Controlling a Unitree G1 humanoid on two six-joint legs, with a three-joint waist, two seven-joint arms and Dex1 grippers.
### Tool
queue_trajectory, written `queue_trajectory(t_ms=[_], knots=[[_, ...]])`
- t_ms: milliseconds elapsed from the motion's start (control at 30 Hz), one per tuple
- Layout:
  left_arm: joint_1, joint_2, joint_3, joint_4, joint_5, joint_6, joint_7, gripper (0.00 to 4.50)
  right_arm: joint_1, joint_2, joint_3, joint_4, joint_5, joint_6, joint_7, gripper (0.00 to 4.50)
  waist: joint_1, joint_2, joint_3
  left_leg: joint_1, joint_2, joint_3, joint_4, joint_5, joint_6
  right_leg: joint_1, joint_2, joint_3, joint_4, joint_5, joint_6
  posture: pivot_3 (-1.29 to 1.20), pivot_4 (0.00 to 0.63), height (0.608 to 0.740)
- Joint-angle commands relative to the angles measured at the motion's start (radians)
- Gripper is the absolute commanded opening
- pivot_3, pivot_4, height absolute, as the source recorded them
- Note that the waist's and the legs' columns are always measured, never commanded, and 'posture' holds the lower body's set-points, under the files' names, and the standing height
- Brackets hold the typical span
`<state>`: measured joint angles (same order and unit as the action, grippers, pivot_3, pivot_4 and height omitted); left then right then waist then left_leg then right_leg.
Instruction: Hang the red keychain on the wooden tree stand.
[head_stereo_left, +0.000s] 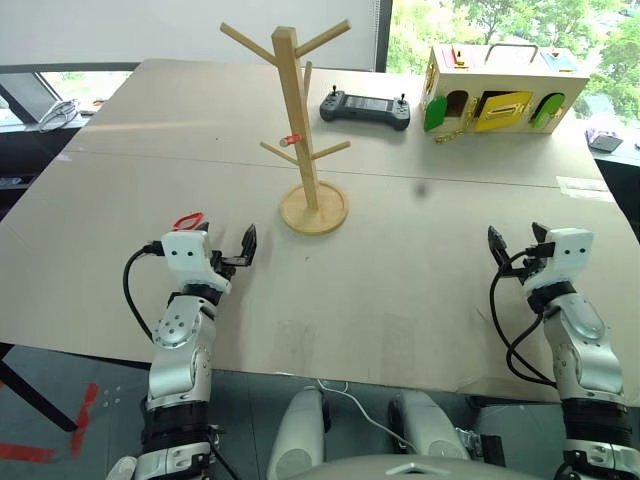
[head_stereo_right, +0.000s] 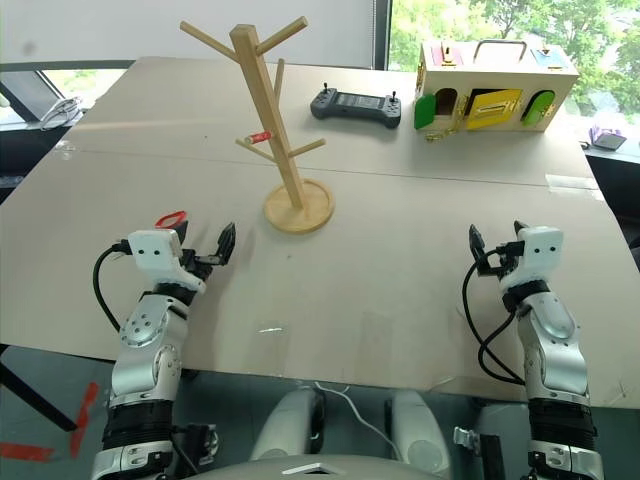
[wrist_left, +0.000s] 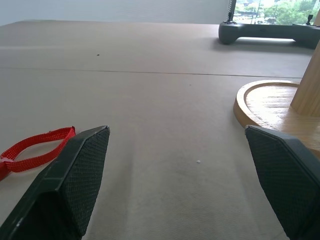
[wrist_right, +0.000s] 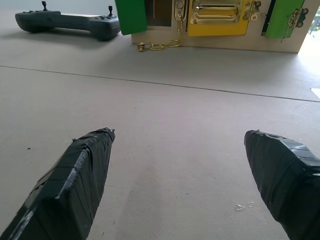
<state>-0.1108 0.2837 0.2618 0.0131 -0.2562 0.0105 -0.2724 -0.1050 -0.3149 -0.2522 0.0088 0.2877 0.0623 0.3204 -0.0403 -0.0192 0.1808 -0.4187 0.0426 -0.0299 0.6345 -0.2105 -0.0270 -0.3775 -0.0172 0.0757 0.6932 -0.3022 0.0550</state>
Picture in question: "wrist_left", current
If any dark grey remote controller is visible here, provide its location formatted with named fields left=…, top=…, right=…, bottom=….
left=218, top=14, right=320, bottom=50

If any red fabric strap loop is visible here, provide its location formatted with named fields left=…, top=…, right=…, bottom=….
left=0, top=126, right=77, bottom=181

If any beaded window blind cord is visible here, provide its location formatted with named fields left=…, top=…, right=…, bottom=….
left=225, top=0, right=233, bottom=24

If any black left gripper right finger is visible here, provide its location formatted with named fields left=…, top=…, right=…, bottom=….
left=244, top=124, right=320, bottom=240

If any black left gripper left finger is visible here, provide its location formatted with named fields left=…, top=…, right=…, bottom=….
left=0, top=125, right=111, bottom=240

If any round wooden stand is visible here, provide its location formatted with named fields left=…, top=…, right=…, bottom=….
left=233, top=39, right=320, bottom=152

